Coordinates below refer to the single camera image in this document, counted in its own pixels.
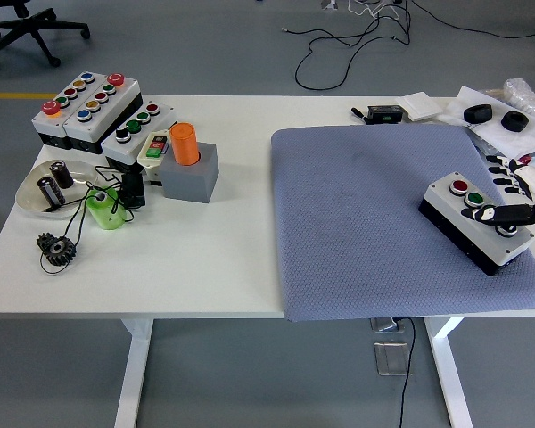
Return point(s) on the clear bubble wrap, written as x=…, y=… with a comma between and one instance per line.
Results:
x=528, y=100

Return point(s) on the black module with green connector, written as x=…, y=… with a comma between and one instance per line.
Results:
x=383, y=115

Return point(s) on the white foam sheet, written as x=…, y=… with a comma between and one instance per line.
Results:
x=495, y=134

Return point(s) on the black capacitor cylinder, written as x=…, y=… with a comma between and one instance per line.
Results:
x=62, y=176
x=50, y=191

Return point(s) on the grey block holder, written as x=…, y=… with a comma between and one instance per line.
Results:
x=187, y=185

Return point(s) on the black metal gear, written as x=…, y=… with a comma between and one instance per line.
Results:
x=53, y=252

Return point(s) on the silver metal dish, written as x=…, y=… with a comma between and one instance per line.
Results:
x=29, y=196

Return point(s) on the short black tool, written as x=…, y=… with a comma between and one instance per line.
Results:
x=359, y=113

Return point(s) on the orange cylinder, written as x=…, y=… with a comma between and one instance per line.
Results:
x=183, y=145

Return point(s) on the green plastic cylinder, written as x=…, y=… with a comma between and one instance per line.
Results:
x=107, y=216

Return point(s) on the five-button box with emergency stop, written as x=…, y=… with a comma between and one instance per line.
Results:
x=116, y=104
x=49, y=127

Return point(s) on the black office chair base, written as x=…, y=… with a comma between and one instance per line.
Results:
x=27, y=20

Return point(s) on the white wall switch plate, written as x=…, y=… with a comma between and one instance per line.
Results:
x=421, y=106

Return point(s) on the open metal floor socket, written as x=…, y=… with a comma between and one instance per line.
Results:
x=383, y=325

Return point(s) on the four-button white control box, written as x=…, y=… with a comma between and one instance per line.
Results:
x=441, y=196
x=116, y=149

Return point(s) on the white table leg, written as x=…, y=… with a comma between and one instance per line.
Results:
x=450, y=379
x=134, y=379

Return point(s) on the grey-blue textured mat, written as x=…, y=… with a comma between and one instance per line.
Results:
x=339, y=200

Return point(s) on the metal floor socket plate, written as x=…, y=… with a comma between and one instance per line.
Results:
x=390, y=359

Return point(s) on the small black adapter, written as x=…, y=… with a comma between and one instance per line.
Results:
x=133, y=189

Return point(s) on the beige two-button switch box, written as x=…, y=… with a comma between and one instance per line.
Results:
x=149, y=165

